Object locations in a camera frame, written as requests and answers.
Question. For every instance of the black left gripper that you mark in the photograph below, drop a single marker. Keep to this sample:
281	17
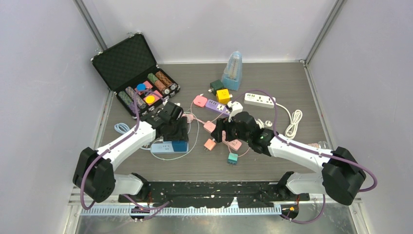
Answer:
181	134

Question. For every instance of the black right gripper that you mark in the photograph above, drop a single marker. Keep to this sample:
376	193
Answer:
223	124

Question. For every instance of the yellow cube socket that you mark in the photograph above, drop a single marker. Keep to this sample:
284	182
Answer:
223	96

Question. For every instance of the dark green cube socket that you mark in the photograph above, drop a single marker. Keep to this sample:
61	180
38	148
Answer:
215	86

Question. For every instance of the dark blue cube socket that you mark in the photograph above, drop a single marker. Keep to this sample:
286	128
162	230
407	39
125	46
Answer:
180	146

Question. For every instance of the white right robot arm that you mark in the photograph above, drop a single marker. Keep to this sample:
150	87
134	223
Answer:
335	173

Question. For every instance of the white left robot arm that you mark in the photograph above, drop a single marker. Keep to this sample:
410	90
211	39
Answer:
95	170

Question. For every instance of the teal charger plug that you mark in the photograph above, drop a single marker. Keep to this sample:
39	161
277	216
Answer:
232	159

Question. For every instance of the orange pink charger plug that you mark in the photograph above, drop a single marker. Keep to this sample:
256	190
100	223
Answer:
210	144

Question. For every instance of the pink power strip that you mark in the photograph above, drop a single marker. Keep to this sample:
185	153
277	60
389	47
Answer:
234	145

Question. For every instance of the light blue power strip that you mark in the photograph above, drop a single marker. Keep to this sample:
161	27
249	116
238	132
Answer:
161	148

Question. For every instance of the purple power strip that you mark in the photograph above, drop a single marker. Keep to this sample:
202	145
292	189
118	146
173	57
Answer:
217	107

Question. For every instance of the pink cube socket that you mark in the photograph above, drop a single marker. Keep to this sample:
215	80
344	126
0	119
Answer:
200	101

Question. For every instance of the blue wrapped metronome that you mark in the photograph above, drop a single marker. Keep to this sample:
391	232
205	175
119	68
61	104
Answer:
232	75

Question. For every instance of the black chip case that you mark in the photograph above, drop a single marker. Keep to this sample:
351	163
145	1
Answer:
130	69

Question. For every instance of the glittery small cylinder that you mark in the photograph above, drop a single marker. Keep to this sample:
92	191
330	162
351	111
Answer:
320	145

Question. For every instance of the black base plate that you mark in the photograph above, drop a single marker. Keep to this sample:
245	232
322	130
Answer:
213	194

